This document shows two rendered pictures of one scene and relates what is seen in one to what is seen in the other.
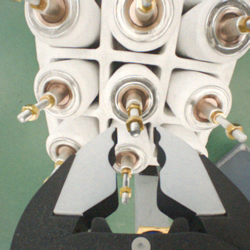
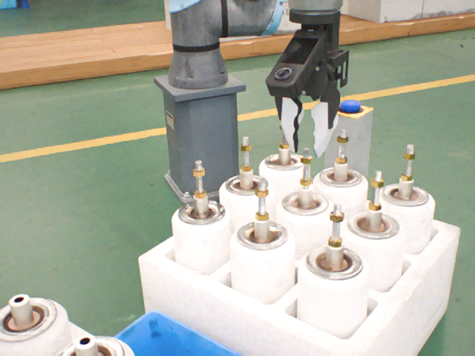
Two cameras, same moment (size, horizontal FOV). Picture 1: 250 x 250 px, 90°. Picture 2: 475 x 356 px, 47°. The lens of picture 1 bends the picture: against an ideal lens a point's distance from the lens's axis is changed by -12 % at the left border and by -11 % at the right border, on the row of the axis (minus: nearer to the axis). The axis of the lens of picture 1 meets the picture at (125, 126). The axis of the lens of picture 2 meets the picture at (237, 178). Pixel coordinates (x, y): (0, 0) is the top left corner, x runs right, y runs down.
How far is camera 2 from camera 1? 0.74 m
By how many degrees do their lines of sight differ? 44
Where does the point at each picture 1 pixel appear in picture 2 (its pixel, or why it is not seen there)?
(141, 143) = (318, 184)
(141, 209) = (353, 138)
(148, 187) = not seen: hidden behind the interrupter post
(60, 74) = (359, 232)
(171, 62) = not seen: hidden behind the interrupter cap
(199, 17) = (221, 224)
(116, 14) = (283, 239)
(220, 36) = (213, 210)
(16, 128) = not seen: outside the picture
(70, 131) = (386, 209)
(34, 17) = (355, 263)
